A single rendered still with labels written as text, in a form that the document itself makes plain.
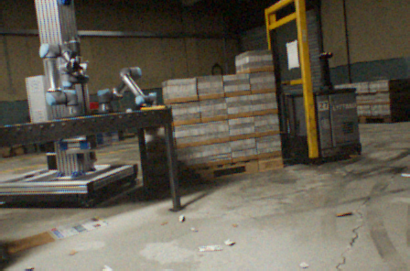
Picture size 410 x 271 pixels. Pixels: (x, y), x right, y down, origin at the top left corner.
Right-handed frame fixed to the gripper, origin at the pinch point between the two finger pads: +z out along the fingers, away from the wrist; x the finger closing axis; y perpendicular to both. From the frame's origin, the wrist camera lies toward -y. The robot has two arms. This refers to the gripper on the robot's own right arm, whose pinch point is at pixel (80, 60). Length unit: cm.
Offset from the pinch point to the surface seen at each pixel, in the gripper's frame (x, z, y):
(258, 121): -184, 28, 45
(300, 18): -206, 67, -61
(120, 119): -10, 41, 47
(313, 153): -226, 68, 79
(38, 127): 43, 34, 53
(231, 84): -156, 15, 7
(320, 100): -235, 72, 23
